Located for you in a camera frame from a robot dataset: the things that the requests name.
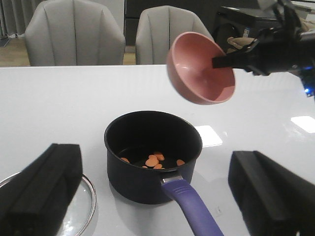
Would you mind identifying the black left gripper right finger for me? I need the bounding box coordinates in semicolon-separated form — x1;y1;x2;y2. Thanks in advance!
228;151;315;236

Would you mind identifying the orange ham slice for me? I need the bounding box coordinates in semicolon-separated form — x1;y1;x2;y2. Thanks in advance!
145;154;159;167
176;159;185;166

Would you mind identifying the beige cushion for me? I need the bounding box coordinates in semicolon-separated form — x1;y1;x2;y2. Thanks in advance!
226;37;256;54

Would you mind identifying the glass lid blue knob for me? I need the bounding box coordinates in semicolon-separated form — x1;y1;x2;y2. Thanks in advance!
0;170;96;236

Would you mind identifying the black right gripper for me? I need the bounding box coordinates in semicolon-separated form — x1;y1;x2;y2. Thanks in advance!
212;0;315;76

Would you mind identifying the right beige upholstered chair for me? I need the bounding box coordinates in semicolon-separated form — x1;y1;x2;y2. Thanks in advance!
135;5;213;65

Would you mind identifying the dark blue saucepan purple handle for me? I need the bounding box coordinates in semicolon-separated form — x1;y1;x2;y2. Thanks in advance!
104;111;222;236

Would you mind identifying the beige upholstered chair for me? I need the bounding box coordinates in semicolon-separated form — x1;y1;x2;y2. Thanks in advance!
25;0;125;66
135;5;213;65

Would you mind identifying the pink plastic bowl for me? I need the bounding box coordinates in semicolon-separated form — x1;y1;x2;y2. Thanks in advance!
166;32;235;105

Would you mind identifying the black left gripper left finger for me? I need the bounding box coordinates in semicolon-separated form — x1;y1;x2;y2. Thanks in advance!
0;144;83;236

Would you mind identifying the left beige upholstered chair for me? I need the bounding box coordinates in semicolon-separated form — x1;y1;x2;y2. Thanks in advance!
25;0;125;66

